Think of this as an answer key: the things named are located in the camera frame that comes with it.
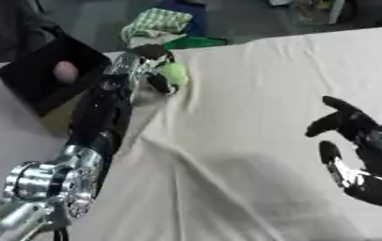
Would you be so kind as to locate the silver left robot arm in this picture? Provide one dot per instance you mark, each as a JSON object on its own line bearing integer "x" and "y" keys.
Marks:
{"x": 40, "y": 188}

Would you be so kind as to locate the green white checked folded cloth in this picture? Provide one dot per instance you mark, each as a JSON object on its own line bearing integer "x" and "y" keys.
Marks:
{"x": 157, "y": 23}

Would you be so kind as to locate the black and tan cardboard box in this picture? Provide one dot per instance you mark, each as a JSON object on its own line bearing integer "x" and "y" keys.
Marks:
{"x": 32, "y": 75}

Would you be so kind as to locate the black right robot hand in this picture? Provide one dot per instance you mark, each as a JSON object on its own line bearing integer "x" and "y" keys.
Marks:
{"x": 371, "y": 163}

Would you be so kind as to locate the green flat object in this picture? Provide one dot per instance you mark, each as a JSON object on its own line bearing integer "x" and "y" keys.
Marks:
{"x": 197, "y": 42}

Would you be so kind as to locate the blue object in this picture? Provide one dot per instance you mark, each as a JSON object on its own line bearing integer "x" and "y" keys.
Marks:
{"x": 191, "y": 12}

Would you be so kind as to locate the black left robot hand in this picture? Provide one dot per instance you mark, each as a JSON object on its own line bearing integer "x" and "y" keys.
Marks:
{"x": 102, "y": 113}

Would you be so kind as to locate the green ball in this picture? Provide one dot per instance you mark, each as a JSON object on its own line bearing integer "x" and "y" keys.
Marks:
{"x": 175, "y": 74}

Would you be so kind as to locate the person's hand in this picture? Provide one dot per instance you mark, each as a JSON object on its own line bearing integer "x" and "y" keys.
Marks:
{"x": 66, "y": 72}

